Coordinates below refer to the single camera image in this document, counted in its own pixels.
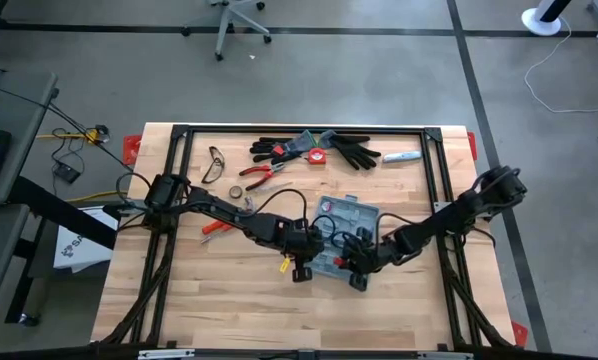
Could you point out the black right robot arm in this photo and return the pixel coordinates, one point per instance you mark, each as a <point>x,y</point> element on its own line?
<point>439,219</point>

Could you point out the round red white disc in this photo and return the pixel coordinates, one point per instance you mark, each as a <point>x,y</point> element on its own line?
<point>326,206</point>

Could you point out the hex key set red holder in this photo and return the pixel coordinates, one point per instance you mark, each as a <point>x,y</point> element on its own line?
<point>278,150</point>

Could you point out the black diagonal bar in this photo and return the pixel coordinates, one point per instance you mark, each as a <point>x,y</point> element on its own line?
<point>59,212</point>

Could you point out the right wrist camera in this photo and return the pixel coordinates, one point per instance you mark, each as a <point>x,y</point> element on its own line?
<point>358,282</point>

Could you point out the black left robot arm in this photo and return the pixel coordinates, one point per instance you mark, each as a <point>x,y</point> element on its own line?
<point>219,206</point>

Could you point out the black work glove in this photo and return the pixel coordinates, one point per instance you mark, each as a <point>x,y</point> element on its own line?
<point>264,147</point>
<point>356,152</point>

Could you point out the black power adapter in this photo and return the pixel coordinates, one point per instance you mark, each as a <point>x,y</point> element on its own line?
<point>67,173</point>

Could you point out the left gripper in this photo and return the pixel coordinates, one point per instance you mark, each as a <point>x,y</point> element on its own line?
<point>304,242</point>

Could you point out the black tape roll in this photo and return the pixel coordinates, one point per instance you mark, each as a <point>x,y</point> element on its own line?
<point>230,192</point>

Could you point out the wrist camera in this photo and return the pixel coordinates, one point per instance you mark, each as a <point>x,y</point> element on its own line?
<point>358,282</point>
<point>302,274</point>

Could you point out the white round stand base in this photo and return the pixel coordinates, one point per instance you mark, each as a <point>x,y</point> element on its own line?
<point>539,22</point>

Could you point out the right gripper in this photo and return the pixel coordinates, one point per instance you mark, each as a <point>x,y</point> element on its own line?
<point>364,257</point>

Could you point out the red tape measure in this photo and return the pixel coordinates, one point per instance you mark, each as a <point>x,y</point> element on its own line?
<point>316,156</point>

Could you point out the white cardboard box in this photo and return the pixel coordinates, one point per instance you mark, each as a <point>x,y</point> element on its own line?
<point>79,250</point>

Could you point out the grey plastic tool case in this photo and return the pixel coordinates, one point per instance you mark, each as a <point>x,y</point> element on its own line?
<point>351,215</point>

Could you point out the clear safety glasses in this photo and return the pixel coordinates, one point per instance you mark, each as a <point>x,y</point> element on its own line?
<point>212,172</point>

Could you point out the silver bracket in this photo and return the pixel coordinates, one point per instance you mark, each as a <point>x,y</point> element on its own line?
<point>166,354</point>
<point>444,356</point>

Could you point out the grey utility knife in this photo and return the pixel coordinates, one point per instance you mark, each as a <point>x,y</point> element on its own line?
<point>401,157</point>

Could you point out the yellow tag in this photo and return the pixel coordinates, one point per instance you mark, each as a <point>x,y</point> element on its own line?
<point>284,265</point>

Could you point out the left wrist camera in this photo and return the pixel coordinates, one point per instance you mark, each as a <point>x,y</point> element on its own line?
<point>302,274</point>

